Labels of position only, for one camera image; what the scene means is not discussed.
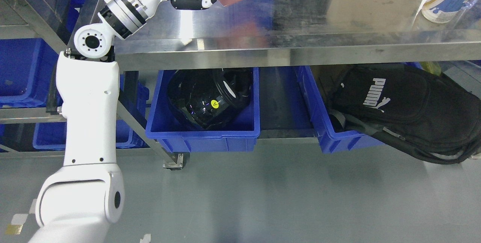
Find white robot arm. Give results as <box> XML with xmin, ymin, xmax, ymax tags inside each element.
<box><xmin>30</xmin><ymin>0</ymin><xmax>166</xmax><ymax>243</ymax></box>

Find black glossy helmet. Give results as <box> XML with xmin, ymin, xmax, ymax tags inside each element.
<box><xmin>166</xmin><ymin>67</ymin><xmax>254</xmax><ymax>131</ymax></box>

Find stainless steel table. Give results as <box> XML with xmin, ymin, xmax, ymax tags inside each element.
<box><xmin>0</xmin><ymin>0</ymin><xmax>481</xmax><ymax>170</ymax></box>

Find blue bin with helmet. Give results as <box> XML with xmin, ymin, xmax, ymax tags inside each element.
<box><xmin>145</xmin><ymin>67</ymin><xmax>261</xmax><ymax>153</ymax></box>

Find blue bin with backpack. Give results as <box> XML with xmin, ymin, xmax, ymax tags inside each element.
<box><xmin>294</xmin><ymin>66</ymin><xmax>384</xmax><ymax>154</ymax></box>

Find table caster wheel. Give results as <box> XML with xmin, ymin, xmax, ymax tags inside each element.
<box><xmin>162</xmin><ymin>152</ymin><xmax>191</xmax><ymax>171</ymax></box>

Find blue bin far left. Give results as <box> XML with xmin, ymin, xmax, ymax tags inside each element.
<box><xmin>0</xmin><ymin>39</ymin><xmax>58</xmax><ymax>108</ymax></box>

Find blue bin lower left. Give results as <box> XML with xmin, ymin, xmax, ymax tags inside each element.
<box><xmin>33</xmin><ymin>82</ymin><xmax>150</xmax><ymax>151</ymax></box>

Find black Puma backpack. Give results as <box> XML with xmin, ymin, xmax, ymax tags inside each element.
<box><xmin>327</xmin><ymin>63</ymin><xmax>480</xmax><ymax>165</ymax></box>

